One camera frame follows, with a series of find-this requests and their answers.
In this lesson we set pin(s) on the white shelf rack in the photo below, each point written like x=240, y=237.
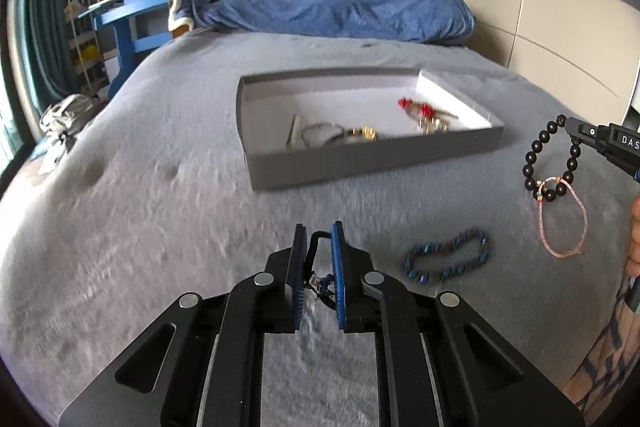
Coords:
x=82, y=27

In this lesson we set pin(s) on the blue duvet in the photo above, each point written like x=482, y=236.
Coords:
x=325, y=2

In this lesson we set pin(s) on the yellow item on rack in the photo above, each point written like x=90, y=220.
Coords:
x=90, y=56

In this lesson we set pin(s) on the teal curtain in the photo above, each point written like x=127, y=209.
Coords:
x=42, y=17

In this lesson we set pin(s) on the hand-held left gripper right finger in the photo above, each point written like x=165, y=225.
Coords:
x=339, y=279

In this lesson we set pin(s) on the person's right hand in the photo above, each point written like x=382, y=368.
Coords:
x=635, y=232

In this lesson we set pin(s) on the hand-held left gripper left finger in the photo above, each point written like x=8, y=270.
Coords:
x=299, y=279

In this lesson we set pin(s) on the grey fleece bed blanket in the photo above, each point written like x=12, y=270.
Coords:
x=150, y=217

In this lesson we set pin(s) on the person's patterned trouser leg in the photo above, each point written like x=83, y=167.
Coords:
x=607, y=357

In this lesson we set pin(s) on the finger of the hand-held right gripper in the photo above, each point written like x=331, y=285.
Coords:
x=587, y=132

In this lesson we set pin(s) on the blue desk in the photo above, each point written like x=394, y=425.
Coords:
x=127, y=32

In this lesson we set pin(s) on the grey shallow cardboard box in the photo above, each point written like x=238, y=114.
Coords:
x=350, y=159

